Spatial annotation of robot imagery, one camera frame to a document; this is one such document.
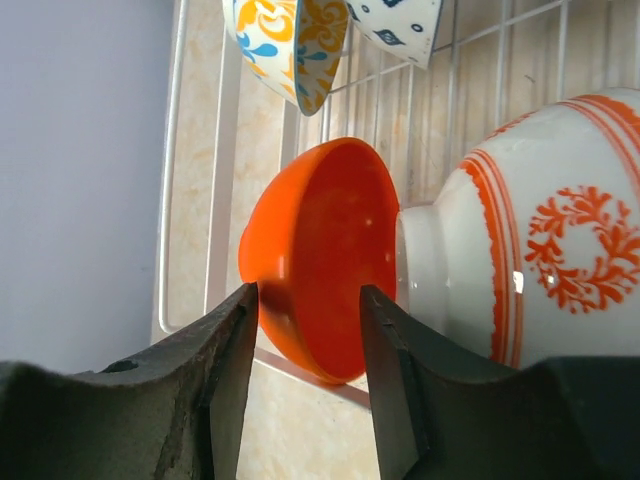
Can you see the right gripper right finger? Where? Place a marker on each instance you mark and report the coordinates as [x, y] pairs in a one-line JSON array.
[[440, 411]]

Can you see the white wire dish rack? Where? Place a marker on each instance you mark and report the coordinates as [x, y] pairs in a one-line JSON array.
[[494, 60]]

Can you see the blue bowl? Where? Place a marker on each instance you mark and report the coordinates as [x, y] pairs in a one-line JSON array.
[[403, 28]]

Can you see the orange bottom bowl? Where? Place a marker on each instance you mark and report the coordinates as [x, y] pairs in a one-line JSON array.
[[323, 228]]

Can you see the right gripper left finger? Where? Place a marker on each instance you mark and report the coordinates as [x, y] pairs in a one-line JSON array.
[[172, 411]]

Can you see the orange white leaf bowl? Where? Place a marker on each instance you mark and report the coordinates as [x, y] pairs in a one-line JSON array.
[[531, 248]]

